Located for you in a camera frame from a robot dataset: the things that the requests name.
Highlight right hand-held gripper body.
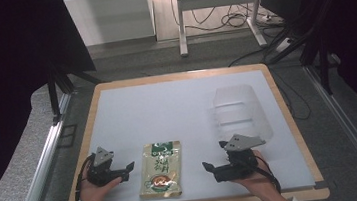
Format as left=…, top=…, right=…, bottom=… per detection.
left=210, top=131, right=271, bottom=184

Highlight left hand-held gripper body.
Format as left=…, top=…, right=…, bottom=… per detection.
left=83, top=143, right=132, bottom=188

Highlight person's left hand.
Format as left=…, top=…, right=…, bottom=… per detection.
left=76, top=166, right=125, bottom=201

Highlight person's right hand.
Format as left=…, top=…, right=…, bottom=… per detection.
left=226, top=148, right=281, bottom=201

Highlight beige and green food packet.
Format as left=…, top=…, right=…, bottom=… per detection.
left=133, top=139, right=188, bottom=201

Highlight clear plastic container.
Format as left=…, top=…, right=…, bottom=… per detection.
left=209, top=81, right=275, bottom=147

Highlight white table mat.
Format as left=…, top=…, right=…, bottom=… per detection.
left=85, top=64, right=317, bottom=201

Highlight black metal stand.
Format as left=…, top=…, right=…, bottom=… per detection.
left=44, top=57, right=106, bottom=126
left=257, top=0, right=357, bottom=103

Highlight white power strip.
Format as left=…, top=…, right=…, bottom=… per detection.
left=273, top=36, right=294, bottom=54

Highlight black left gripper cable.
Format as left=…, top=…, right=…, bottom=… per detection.
left=71, top=154, right=100, bottom=201

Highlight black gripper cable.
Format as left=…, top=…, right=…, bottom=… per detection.
left=71, top=154, right=100, bottom=201
left=253, top=152, right=283, bottom=197

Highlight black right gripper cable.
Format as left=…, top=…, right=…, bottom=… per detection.
left=253, top=152, right=283, bottom=197

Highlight aluminium rail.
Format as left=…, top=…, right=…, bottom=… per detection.
left=0, top=91, right=84, bottom=201
left=303, top=60, right=357, bottom=201

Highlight black floor cables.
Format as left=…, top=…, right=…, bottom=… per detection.
left=169, top=0, right=313, bottom=134

